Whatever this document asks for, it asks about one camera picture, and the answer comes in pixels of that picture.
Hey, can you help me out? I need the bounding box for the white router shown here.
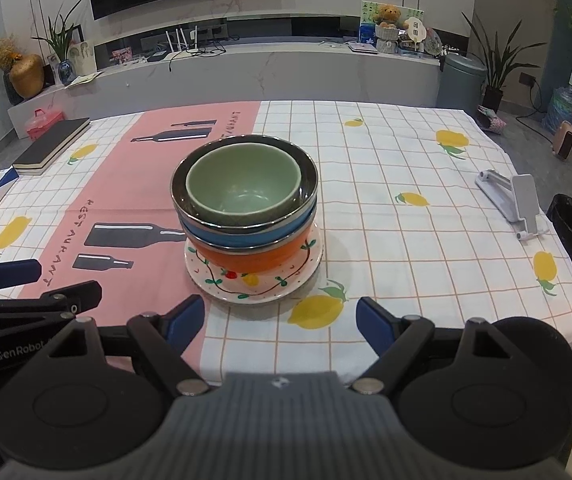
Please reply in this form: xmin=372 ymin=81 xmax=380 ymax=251
xmin=166 ymin=25 xmax=201 ymax=56

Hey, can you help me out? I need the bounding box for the white phone stand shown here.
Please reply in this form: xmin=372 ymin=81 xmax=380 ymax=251
xmin=476 ymin=170 xmax=550 ymax=241

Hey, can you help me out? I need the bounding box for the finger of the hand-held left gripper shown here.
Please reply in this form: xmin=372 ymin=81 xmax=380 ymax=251
xmin=0 ymin=281 xmax=103 ymax=331
xmin=0 ymin=259 xmax=42 ymax=297

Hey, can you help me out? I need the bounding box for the decorative patterned plate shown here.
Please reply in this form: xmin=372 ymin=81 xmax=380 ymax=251
xmin=423 ymin=27 xmax=445 ymax=56

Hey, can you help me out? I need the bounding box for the white knitted pot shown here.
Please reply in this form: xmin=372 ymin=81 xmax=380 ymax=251
xmin=375 ymin=26 xmax=399 ymax=54

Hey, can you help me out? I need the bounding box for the green ceramic bowl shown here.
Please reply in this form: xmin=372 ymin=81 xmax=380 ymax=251
xmin=186 ymin=142 xmax=303 ymax=233

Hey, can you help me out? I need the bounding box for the round paper fan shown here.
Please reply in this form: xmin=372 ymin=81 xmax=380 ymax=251
xmin=404 ymin=16 xmax=425 ymax=43

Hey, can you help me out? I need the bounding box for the gold vase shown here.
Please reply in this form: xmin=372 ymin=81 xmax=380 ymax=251
xmin=8 ymin=54 xmax=46 ymax=100

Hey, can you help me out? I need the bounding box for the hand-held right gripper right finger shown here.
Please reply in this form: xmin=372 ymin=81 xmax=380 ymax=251
xmin=351 ymin=297 xmax=511 ymax=396

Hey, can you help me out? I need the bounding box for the orange steel bowl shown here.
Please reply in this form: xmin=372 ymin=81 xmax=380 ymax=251
xmin=186 ymin=225 xmax=317 ymax=272

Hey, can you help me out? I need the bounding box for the blue water jug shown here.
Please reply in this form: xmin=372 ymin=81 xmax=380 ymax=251
xmin=542 ymin=72 xmax=572 ymax=133

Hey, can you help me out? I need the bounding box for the white marble media cabinet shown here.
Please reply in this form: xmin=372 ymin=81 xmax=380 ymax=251
xmin=7 ymin=40 xmax=441 ymax=133

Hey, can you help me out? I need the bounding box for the white fruit print plate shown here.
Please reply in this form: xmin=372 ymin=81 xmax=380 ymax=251
xmin=184 ymin=225 xmax=325 ymax=306

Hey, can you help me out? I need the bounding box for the pink storage box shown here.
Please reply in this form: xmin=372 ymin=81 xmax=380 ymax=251
xmin=25 ymin=109 xmax=64 ymax=141

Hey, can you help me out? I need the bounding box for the checked lemon print tablecloth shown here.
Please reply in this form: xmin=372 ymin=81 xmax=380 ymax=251
xmin=0 ymin=100 xmax=572 ymax=376

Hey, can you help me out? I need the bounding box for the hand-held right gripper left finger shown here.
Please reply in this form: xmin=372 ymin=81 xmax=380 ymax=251
xmin=33 ymin=295 xmax=213 ymax=397

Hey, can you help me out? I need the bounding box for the black book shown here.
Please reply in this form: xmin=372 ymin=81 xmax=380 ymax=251
xmin=12 ymin=117 xmax=91 ymax=176

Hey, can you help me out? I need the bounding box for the green printed card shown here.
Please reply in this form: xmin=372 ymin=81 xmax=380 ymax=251
xmin=361 ymin=1 xmax=424 ymax=41

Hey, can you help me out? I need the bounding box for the blue steel bowl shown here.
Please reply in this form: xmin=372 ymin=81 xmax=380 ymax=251
xmin=171 ymin=135 xmax=319 ymax=252

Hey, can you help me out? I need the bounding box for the pink bottle print cloth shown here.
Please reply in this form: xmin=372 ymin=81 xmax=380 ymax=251
xmin=18 ymin=101 xmax=259 ymax=371

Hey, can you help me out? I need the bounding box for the dried flower bunch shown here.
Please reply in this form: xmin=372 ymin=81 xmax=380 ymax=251
xmin=0 ymin=35 xmax=22 ymax=71

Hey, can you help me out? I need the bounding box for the white printed card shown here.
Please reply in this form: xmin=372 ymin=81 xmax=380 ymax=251
xmin=68 ymin=40 xmax=98 ymax=76

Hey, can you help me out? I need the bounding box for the pink space heater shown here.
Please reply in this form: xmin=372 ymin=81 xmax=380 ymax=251
xmin=553 ymin=121 xmax=572 ymax=161

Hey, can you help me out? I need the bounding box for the grey lidded trash can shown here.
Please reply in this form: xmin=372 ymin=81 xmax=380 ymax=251
xmin=436 ymin=54 xmax=487 ymax=111

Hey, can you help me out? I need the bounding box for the brown teddy bear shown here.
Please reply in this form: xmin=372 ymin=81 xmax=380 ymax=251
xmin=373 ymin=4 xmax=401 ymax=29

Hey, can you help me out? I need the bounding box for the tall potted floor plant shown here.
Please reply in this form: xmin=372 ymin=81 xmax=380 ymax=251
xmin=463 ymin=10 xmax=541 ymax=111

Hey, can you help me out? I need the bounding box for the long leaf plant in vase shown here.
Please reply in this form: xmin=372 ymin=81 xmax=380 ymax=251
xmin=31 ymin=0 xmax=84 ymax=86

